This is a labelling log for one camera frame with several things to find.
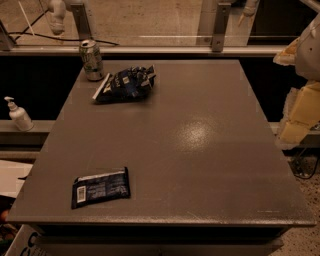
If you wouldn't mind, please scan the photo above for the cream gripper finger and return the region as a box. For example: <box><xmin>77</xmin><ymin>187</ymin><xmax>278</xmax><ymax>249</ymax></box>
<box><xmin>276</xmin><ymin>82</ymin><xmax>320</xmax><ymax>150</ymax></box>
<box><xmin>273</xmin><ymin>38</ymin><xmax>299</xmax><ymax>66</ymax></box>

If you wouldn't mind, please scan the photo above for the blue rxbar blueberry wrapper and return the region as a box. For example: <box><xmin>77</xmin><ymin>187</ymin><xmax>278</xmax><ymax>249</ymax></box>
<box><xmin>71</xmin><ymin>167</ymin><xmax>131</xmax><ymax>209</ymax></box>

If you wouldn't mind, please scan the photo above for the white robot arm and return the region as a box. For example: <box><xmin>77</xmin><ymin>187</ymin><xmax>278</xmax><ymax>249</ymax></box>
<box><xmin>273</xmin><ymin>14</ymin><xmax>320</xmax><ymax>150</ymax></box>

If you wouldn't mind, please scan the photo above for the blue chip bag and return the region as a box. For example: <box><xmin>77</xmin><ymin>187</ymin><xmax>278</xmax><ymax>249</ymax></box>
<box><xmin>92</xmin><ymin>65</ymin><xmax>156</xmax><ymax>104</ymax></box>

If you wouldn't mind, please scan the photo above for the green soda can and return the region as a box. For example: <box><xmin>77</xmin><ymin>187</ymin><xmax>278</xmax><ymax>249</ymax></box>
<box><xmin>79</xmin><ymin>39</ymin><xmax>104</xmax><ymax>81</ymax></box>

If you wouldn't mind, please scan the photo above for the white pump dispenser bottle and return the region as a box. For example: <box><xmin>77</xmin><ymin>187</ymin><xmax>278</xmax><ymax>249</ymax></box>
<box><xmin>4</xmin><ymin>96</ymin><xmax>34</xmax><ymax>131</ymax></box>

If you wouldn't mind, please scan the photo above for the white cardboard box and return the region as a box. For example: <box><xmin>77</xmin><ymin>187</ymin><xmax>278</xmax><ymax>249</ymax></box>
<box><xmin>4</xmin><ymin>224</ymin><xmax>51</xmax><ymax>256</ymax></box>

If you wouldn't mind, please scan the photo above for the black floor cable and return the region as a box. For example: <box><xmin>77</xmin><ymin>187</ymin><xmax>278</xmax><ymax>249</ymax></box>
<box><xmin>289</xmin><ymin>148</ymin><xmax>320</xmax><ymax>180</ymax></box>

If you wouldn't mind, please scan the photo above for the right metal bracket post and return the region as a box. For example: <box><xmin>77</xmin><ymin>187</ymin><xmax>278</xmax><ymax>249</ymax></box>
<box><xmin>211</xmin><ymin>2</ymin><xmax>231</xmax><ymax>52</ymax></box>

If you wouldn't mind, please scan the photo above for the metal bracket post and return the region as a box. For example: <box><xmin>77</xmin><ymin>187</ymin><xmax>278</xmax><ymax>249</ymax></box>
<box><xmin>71</xmin><ymin>3</ymin><xmax>91</xmax><ymax>40</ymax></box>
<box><xmin>211</xmin><ymin>2</ymin><xmax>231</xmax><ymax>52</ymax></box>

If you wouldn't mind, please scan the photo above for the left metal bracket post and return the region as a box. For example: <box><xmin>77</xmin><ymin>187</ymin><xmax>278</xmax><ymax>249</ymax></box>
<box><xmin>71</xmin><ymin>3</ymin><xmax>91</xmax><ymax>40</ymax></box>

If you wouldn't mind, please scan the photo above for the black cable behind glass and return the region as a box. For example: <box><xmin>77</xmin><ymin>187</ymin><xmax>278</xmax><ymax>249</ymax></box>
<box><xmin>7</xmin><ymin>9</ymin><xmax>120</xmax><ymax>47</ymax></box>

